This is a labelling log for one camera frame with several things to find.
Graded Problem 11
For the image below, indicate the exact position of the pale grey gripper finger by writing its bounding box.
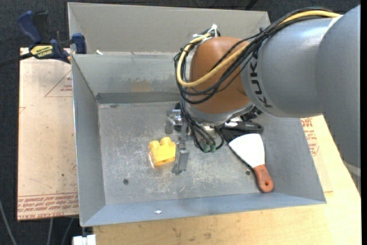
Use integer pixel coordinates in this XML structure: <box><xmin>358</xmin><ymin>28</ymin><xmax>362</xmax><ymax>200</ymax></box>
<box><xmin>164</xmin><ymin>109</ymin><xmax>182</xmax><ymax>135</ymax></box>
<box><xmin>171</xmin><ymin>143</ymin><xmax>190</xmax><ymax>176</ymax></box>

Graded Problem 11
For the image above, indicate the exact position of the yellow toy building block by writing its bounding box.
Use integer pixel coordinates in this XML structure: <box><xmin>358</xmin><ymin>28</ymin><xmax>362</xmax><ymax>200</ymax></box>
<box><xmin>148</xmin><ymin>137</ymin><xmax>177</xmax><ymax>169</ymax></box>

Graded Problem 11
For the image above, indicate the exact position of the grey metal bin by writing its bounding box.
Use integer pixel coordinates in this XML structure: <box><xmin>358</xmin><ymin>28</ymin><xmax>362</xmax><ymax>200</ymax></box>
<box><xmin>67</xmin><ymin>2</ymin><xmax>327</xmax><ymax>228</ymax></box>

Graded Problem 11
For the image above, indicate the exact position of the brown cardboard board, red print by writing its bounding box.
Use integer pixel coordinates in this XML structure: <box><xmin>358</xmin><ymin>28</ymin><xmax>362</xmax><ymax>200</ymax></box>
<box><xmin>17</xmin><ymin>47</ymin><xmax>335</xmax><ymax>221</ymax></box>

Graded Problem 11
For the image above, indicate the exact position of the white scraper with red-brown handle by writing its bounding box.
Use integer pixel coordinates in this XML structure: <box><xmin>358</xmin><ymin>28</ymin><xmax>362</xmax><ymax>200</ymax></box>
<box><xmin>228</xmin><ymin>133</ymin><xmax>275</xmax><ymax>193</ymax></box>

